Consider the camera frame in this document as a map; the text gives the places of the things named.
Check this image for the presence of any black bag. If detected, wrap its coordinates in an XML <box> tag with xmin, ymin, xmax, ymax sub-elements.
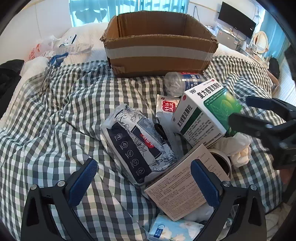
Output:
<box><xmin>268</xmin><ymin>57</ymin><xmax>281</xmax><ymax>80</ymax></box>

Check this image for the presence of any floral wet wipes pack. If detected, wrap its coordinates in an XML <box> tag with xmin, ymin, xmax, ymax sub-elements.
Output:
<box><xmin>100</xmin><ymin>104</ymin><xmax>179</xmax><ymax>186</ymax></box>

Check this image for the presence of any checked blanket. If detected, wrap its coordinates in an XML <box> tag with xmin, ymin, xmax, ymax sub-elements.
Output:
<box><xmin>0</xmin><ymin>54</ymin><xmax>287</xmax><ymax>241</ymax></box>

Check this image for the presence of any black flat screen television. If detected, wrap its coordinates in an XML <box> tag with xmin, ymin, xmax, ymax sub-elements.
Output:
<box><xmin>218</xmin><ymin>1</ymin><xmax>257</xmax><ymax>39</ymax></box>

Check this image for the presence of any blue floral tissue pack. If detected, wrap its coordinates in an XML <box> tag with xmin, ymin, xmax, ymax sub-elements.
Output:
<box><xmin>147</xmin><ymin>213</ymin><xmax>205</xmax><ymax>241</ymax></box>

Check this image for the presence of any blue window curtain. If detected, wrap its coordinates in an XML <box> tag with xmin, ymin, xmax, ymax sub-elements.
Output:
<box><xmin>69</xmin><ymin>0</ymin><xmax>189</xmax><ymax>28</ymax></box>

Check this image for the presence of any white and blue package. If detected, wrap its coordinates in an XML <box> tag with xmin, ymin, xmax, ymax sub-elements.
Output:
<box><xmin>58</xmin><ymin>34</ymin><xmax>77</xmax><ymax>48</ymax></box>

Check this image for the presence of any white dressing desk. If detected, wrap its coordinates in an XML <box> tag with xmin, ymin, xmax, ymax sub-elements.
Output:
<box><xmin>240</xmin><ymin>42</ymin><xmax>269</xmax><ymax>63</ymax></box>

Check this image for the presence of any blue side curtain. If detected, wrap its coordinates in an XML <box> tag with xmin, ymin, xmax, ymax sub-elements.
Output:
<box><xmin>259</xmin><ymin>10</ymin><xmax>292</xmax><ymax>63</ymax></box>

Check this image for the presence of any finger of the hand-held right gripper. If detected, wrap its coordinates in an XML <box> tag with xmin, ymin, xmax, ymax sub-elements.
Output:
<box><xmin>245</xmin><ymin>96</ymin><xmax>296</xmax><ymax>122</ymax></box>
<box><xmin>228</xmin><ymin>112</ymin><xmax>290</xmax><ymax>150</ymax></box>

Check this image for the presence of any red and white sachet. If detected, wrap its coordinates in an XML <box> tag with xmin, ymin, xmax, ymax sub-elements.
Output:
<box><xmin>155</xmin><ymin>94</ymin><xmax>181</xmax><ymax>116</ymax></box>

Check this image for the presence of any black comb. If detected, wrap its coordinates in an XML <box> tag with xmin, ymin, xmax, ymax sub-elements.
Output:
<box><xmin>154</xmin><ymin>123</ymin><xmax>170</xmax><ymax>146</ymax></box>

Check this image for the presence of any green and white medicine box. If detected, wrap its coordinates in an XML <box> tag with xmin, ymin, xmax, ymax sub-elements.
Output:
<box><xmin>171</xmin><ymin>79</ymin><xmax>244</xmax><ymax>149</ymax></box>

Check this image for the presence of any brown cardboard box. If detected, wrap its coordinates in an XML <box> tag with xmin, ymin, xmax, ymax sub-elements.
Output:
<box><xmin>100</xmin><ymin>10</ymin><xmax>219</xmax><ymax>78</ymax></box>

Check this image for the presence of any clear plastic wrapper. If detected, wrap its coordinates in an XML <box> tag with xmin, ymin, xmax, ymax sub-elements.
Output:
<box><xmin>67</xmin><ymin>43</ymin><xmax>92</xmax><ymax>55</ymax></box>

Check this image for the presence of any round table mirror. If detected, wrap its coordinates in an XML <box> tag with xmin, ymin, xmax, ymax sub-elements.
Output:
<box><xmin>252</xmin><ymin>31</ymin><xmax>270</xmax><ymax>55</ymax></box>

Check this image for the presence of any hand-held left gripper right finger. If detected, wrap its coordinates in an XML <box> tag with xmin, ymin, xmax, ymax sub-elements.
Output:
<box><xmin>190</xmin><ymin>160</ymin><xmax>267</xmax><ymax>241</ymax></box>

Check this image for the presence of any black cloth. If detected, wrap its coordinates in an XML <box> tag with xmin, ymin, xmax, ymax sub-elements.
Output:
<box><xmin>0</xmin><ymin>59</ymin><xmax>25</xmax><ymax>116</ymax></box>

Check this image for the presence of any white plastic bag red print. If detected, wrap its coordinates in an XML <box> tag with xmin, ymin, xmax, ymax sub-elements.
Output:
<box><xmin>28</xmin><ymin>35</ymin><xmax>61</xmax><ymax>62</ymax></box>

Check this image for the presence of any clear plastic bottle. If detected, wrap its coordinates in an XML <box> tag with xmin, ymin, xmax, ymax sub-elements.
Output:
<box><xmin>164</xmin><ymin>72</ymin><xmax>206</xmax><ymax>98</ymax></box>

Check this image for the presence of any white tape roll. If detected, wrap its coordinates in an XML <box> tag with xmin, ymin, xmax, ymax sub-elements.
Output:
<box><xmin>208</xmin><ymin>148</ymin><xmax>233</xmax><ymax>181</ymax></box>

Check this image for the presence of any grey cabinet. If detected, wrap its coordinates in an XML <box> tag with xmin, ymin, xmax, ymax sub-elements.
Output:
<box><xmin>216</xmin><ymin>25</ymin><xmax>243</xmax><ymax>50</ymax></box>

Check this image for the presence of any white duvet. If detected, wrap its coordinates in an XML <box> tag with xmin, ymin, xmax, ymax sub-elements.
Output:
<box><xmin>20</xmin><ymin>22</ymin><xmax>273</xmax><ymax>98</ymax></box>

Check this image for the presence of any beige printed paper box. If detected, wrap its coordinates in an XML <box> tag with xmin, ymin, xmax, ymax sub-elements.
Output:
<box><xmin>144</xmin><ymin>143</ymin><xmax>232</xmax><ymax>222</ymax></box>

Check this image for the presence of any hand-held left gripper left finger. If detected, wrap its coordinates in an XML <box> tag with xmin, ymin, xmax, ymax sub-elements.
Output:
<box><xmin>21</xmin><ymin>158</ymin><xmax>100</xmax><ymax>241</ymax></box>

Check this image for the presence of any blue plastic item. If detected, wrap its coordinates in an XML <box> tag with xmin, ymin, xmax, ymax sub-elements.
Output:
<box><xmin>48</xmin><ymin>52</ymin><xmax>69</xmax><ymax>68</ymax></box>

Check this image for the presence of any crumpled white tissue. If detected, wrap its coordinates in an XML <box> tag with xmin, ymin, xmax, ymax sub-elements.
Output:
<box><xmin>222</xmin><ymin>133</ymin><xmax>253</xmax><ymax>168</ymax></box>

